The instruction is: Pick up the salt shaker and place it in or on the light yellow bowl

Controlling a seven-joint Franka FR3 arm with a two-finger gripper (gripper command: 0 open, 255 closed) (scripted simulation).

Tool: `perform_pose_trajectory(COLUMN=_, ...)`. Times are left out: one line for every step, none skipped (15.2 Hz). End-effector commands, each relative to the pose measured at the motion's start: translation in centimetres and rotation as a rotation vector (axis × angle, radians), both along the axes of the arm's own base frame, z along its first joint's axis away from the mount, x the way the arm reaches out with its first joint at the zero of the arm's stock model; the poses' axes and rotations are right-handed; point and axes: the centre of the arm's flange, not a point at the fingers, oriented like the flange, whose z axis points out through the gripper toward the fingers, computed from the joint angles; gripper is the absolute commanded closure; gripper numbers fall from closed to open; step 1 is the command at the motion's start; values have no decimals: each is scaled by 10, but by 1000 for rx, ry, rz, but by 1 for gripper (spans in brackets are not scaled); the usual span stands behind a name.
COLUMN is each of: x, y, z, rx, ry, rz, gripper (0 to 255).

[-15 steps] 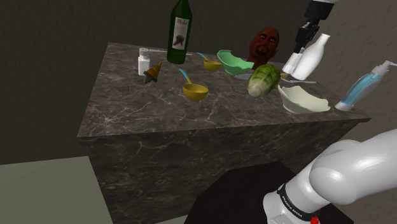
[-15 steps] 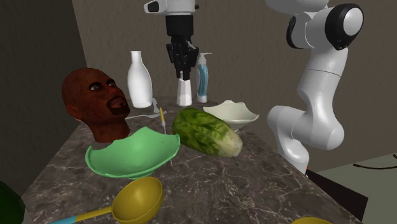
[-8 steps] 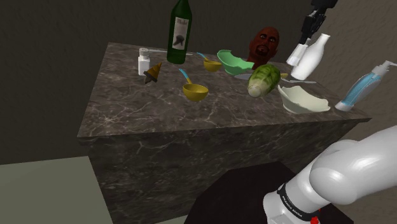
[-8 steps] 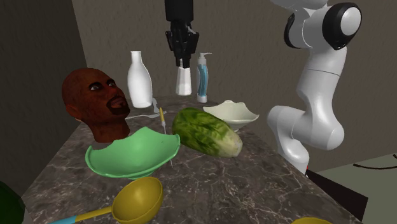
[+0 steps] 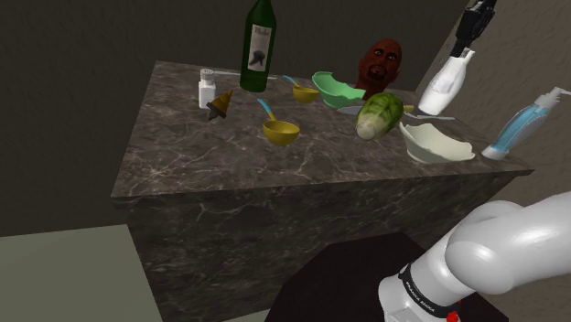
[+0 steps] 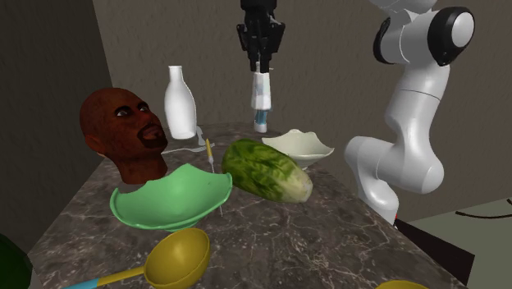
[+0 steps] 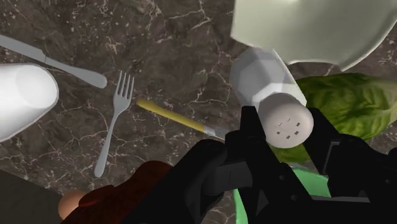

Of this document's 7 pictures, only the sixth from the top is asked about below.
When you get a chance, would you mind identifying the yellow round thing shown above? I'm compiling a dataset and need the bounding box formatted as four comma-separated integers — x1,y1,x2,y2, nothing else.
373,280,430,289

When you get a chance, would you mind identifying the thin yellow-handled tool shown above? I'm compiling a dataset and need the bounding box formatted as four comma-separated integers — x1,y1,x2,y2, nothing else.
204,137,224,218

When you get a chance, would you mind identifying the yellow ladle with blue handle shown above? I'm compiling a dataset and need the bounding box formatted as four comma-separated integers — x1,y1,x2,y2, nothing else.
62,227,212,289

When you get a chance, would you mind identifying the dark green round thing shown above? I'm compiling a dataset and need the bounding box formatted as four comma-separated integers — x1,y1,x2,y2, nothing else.
0,233,34,289

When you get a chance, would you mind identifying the white milk bottle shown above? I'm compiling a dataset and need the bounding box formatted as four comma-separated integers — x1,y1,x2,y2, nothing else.
163,65,199,140

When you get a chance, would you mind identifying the green lettuce head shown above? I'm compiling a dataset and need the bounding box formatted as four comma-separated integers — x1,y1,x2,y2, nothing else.
220,137,314,204

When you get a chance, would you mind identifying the pale grey thin utensil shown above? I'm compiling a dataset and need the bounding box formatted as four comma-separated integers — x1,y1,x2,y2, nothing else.
161,125,217,156

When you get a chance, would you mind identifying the cream wavy bowl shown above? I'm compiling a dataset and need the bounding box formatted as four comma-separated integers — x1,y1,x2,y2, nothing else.
261,128,336,170

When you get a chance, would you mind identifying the green wavy bowl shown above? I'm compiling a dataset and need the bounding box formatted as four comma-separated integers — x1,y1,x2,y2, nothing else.
109,163,234,232

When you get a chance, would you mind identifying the brown head figure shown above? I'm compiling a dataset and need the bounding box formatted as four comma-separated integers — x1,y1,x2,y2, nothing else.
78,87,169,186

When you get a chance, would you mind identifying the white and blue bottle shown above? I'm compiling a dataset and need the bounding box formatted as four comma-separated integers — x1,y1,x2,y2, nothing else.
250,61,275,135

